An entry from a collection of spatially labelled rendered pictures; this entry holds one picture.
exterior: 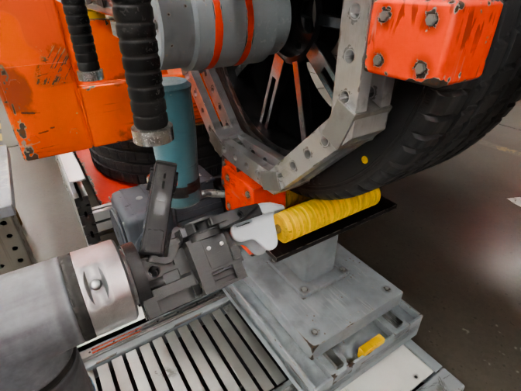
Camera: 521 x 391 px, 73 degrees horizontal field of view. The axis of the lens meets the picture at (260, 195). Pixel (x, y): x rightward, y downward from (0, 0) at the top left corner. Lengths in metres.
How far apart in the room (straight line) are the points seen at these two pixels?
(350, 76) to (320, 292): 0.63
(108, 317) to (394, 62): 0.37
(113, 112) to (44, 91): 0.16
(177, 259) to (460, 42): 0.35
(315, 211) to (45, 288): 0.45
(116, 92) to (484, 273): 1.35
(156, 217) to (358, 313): 0.62
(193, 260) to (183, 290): 0.04
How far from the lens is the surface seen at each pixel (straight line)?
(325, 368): 0.88
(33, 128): 1.01
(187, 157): 0.73
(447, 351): 1.22
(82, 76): 0.72
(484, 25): 0.40
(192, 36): 0.53
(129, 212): 0.94
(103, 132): 1.04
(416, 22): 0.38
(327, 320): 0.89
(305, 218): 0.65
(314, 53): 0.63
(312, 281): 0.95
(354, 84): 0.43
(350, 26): 0.43
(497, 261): 1.62
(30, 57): 0.98
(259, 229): 0.44
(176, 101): 0.68
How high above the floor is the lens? 0.90
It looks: 31 degrees down
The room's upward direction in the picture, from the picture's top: straight up
